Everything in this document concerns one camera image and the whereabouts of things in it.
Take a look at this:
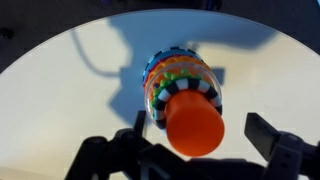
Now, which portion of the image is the orange ridged ring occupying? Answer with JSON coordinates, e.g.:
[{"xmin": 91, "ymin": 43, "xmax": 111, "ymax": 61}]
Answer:
[{"xmin": 146, "ymin": 54, "xmax": 213, "ymax": 88}]

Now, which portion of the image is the pink red ridged ring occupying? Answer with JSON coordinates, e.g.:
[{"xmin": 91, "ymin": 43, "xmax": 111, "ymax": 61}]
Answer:
[{"xmin": 146, "ymin": 55, "xmax": 201, "ymax": 76}]

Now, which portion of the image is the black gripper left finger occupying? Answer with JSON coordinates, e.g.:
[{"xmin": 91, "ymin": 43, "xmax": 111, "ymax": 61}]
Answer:
[{"xmin": 64, "ymin": 109, "xmax": 188, "ymax": 180}]

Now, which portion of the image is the clear ring with green beads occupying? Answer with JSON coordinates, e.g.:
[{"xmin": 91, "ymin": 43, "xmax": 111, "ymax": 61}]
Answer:
[{"xmin": 143, "ymin": 61, "xmax": 223, "ymax": 125}]

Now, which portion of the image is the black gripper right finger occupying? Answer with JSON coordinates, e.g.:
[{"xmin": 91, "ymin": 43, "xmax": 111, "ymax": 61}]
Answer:
[{"xmin": 244, "ymin": 112, "xmax": 320, "ymax": 180}]

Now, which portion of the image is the orange stacking post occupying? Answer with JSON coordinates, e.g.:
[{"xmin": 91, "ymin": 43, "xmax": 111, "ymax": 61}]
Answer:
[{"xmin": 164, "ymin": 89, "xmax": 225, "ymax": 158}]

